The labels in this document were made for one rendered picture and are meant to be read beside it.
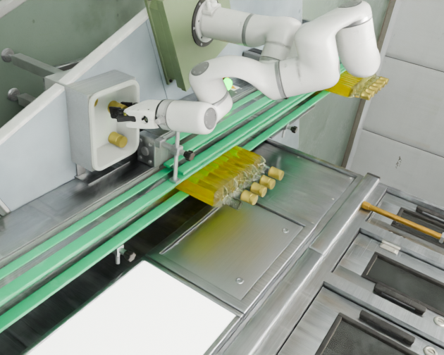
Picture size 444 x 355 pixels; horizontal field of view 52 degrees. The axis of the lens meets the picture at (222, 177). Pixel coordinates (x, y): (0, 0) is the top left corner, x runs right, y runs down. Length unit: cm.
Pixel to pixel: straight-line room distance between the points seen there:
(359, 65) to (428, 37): 602
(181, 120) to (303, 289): 61
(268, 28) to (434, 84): 599
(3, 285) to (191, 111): 55
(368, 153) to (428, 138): 95
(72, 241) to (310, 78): 67
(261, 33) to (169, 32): 26
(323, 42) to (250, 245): 68
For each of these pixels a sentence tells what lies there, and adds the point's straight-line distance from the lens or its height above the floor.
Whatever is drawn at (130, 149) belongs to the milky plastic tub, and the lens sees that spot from 135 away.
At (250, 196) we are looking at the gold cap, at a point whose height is 115.
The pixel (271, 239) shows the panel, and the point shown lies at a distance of 147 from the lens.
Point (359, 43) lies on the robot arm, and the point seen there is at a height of 135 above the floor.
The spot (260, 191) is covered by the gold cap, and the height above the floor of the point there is 115.
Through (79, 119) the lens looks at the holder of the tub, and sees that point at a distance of 122.
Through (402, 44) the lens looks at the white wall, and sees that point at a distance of 721.
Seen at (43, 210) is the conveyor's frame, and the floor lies 81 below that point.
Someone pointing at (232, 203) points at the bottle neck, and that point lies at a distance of 136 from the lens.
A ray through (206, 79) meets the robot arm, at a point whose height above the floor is 109.
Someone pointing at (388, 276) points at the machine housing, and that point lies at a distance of 155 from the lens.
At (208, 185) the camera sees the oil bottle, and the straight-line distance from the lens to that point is 138.
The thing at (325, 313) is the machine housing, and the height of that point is 148.
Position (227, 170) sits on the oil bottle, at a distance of 147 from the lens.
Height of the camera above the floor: 163
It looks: 24 degrees down
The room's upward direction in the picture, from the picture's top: 115 degrees clockwise
